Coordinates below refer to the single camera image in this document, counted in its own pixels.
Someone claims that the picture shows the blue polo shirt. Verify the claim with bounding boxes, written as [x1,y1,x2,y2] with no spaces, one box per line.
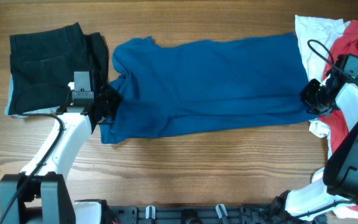
[101,33,312,144]

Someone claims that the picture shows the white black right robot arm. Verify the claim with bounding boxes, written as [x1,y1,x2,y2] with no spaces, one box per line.
[265,54,358,223]

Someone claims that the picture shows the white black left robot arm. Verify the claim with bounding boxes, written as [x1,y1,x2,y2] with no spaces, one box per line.
[0,71,121,223]

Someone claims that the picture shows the light grey folded garment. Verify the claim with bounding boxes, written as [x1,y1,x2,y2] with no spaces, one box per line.
[4,74,62,119]

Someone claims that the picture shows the red printed t-shirt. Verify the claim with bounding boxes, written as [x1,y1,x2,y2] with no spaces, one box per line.
[317,20,358,215]

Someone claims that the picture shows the white t-shirt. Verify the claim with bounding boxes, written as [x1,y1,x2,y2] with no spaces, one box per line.
[294,14,358,139]

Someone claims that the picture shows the folded black shorts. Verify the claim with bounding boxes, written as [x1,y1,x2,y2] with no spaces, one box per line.
[6,23,108,116]

